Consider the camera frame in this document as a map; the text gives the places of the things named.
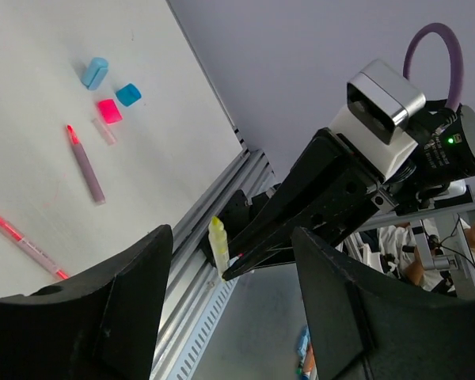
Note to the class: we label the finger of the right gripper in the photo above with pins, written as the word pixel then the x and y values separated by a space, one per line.
pixel 315 208

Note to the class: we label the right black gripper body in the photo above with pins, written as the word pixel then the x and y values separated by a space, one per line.
pixel 335 183

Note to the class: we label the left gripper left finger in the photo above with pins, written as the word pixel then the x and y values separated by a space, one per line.
pixel 99 324

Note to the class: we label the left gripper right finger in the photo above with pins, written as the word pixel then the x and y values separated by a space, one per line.
pixel 365 325

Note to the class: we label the yellow highlighter pen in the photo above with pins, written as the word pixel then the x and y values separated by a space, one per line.
pixel 217 238

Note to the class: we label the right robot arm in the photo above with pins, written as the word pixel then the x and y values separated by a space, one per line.
pixel 430 167

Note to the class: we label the pens pile on floor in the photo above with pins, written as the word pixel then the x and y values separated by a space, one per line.
pixel 305 354

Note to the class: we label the thin red pen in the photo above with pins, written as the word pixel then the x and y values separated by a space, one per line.
pixel 31 250

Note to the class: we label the grey purple marker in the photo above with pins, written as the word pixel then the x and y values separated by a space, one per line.
pixel 85 167

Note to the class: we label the light blue cap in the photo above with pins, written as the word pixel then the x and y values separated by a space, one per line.
pixel 95 73

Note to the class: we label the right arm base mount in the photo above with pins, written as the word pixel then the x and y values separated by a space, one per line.
pixel 241 206

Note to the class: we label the aluminium mounting rail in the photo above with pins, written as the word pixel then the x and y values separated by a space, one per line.
pixel 196 297

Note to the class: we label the white slotted cable duct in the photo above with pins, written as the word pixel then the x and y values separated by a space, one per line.
pixel 188 359

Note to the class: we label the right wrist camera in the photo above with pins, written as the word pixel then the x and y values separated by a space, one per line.
pixel 380 104

